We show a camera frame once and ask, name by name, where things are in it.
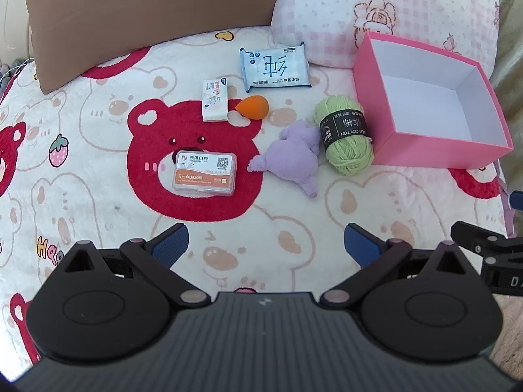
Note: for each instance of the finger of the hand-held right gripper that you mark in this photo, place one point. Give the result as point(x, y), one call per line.
point(517, 202)
point(482, 239)

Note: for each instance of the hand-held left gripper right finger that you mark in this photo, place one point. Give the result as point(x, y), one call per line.
point(360, 243)

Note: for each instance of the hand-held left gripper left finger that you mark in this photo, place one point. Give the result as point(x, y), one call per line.
point(171, 241)

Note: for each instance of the clear orange-label plastic case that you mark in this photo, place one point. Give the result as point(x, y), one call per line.
point(204, 173)

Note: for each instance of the green yarn ball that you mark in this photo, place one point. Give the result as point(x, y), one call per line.
point(347, 151)

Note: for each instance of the purple plush toy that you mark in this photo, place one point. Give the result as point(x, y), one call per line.
point(290, 159)

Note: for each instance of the pink cardboard box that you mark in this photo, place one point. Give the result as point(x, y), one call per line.
point(425, 102)

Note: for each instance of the small white tissue pack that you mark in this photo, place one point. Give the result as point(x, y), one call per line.
point(215, 100)

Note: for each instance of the orange makeup sponge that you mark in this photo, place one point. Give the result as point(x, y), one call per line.
point(254, 107)

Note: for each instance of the blue wet wipes pack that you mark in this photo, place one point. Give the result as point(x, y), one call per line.
point(274, 67)

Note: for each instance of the bear print blanket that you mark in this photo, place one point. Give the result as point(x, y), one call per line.
point(102, 163)

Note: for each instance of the beige quilt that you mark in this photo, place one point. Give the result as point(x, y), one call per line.
point(510, 28)

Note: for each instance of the brown pillow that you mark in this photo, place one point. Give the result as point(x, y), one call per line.
point(143, 20)

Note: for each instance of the beige headboard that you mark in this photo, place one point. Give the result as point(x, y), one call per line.
point(12, 12)

